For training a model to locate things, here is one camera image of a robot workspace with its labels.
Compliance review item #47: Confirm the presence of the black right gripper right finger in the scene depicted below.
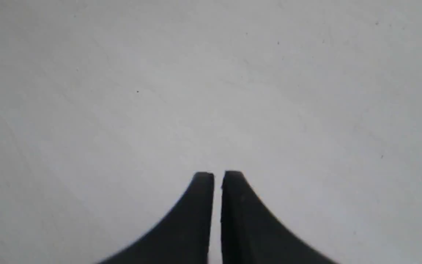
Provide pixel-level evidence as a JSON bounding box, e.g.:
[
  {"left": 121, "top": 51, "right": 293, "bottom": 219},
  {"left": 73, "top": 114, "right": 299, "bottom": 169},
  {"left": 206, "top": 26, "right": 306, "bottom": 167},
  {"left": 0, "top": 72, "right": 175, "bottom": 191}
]
[{"left": 221, "top": 170, "right": 333, "bottom": 264}]

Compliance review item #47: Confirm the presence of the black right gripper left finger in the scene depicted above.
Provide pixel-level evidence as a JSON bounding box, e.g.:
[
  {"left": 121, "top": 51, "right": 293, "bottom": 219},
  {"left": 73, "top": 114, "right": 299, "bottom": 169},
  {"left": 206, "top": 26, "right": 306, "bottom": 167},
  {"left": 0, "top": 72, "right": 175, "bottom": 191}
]
[{"left": 103, "top": 172, "right": 215, "bottom": 264}]

